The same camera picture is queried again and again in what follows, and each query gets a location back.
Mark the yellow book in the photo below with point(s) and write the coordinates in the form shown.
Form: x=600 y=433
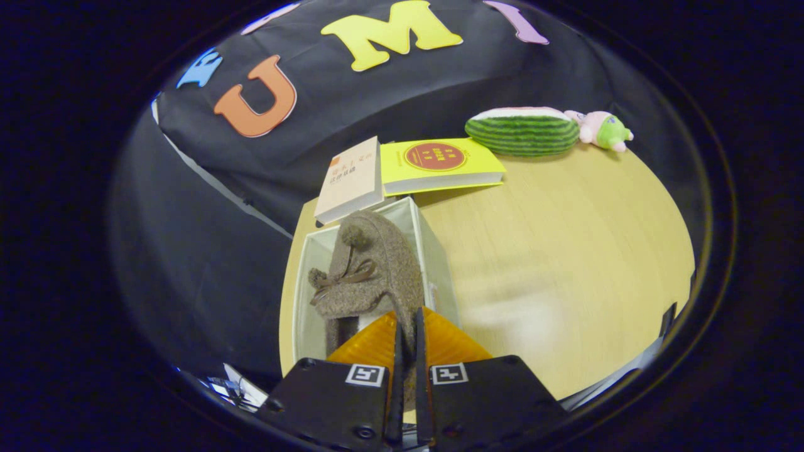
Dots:
x=440 y=164

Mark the white fabric storage box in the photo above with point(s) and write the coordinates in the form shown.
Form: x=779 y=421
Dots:
x=436 y=270

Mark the pink and green plush toy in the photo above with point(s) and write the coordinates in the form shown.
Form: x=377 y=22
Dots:
x=600 y=130

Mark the beige book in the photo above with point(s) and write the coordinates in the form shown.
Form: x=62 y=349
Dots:
x=352 y=179

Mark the brown felt shoe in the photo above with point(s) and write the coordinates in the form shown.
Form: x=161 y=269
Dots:
x=383 y=257

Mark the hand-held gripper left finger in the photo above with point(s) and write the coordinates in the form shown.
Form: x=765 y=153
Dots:
x=394 y=402

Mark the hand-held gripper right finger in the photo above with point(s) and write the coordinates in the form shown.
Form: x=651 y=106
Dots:
x=424 y=402

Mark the watermelon slice plush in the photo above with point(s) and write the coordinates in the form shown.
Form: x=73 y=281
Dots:
x=521 y=133

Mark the white paper sheet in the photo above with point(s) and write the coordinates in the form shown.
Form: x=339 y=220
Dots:
x=251 y=394

